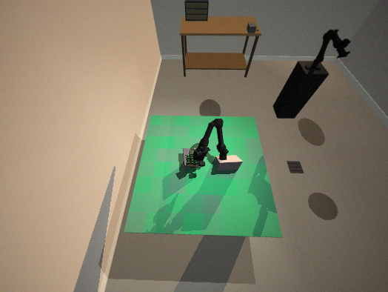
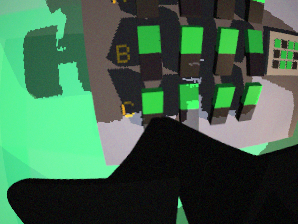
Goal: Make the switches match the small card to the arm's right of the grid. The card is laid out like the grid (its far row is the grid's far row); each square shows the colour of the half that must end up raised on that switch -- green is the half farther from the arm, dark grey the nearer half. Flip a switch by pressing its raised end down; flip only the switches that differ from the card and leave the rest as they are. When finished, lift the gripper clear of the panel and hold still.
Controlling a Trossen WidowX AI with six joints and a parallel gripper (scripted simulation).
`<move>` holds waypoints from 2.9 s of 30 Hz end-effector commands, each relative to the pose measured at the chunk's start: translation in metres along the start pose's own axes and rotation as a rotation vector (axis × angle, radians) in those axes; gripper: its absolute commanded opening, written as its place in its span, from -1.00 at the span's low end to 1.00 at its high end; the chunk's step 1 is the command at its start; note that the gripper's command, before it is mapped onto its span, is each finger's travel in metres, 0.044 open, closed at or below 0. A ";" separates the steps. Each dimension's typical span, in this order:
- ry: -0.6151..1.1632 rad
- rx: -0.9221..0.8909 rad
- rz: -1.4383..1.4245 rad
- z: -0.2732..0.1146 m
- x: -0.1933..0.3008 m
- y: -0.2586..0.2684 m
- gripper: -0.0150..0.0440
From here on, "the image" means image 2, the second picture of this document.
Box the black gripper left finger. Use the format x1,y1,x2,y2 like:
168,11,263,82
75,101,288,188
7,117,180,224

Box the grey switch panel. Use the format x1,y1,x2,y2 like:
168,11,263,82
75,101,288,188
81,0,298,167

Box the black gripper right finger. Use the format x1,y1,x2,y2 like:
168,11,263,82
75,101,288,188
160,117,298,224

